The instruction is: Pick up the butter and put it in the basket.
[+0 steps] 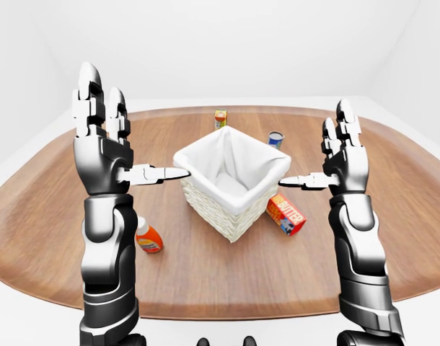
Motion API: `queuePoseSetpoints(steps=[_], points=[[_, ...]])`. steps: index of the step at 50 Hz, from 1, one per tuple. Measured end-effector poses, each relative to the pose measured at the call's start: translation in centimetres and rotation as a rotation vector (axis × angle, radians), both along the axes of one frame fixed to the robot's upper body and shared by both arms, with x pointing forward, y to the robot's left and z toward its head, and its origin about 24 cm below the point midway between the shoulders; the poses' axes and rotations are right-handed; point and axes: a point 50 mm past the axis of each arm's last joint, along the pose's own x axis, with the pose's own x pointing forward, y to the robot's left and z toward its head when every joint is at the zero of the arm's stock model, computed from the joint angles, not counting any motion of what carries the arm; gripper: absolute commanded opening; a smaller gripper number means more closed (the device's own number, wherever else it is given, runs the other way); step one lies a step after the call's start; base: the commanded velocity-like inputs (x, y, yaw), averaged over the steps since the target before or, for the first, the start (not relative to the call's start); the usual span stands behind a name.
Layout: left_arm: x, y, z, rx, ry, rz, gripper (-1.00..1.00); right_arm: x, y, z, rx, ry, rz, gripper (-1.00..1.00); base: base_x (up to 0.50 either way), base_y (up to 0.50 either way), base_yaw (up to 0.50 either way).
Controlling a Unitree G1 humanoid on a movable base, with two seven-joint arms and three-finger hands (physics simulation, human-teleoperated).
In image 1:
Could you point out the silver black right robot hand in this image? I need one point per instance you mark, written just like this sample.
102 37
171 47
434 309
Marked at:
350 169

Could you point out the white wicker basket with liner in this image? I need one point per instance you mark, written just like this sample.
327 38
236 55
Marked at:
231 180

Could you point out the blue and white tin can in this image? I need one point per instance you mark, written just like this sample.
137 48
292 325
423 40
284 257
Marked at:
275 140

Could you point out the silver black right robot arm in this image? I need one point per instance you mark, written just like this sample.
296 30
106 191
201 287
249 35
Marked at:
364 263

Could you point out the orange bottle with white cap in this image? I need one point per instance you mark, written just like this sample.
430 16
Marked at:
149 237

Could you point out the small dark rounded shape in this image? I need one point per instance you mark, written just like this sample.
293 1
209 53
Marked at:
249 341
203 341

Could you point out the red butter box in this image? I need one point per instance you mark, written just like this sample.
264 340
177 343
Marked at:
285 214

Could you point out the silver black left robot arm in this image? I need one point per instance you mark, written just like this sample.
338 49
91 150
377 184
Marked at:
108 259

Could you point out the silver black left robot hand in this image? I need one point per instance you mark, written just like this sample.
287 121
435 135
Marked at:
97 162

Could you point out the yellow orange juice carton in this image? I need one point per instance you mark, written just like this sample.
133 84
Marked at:
220 119

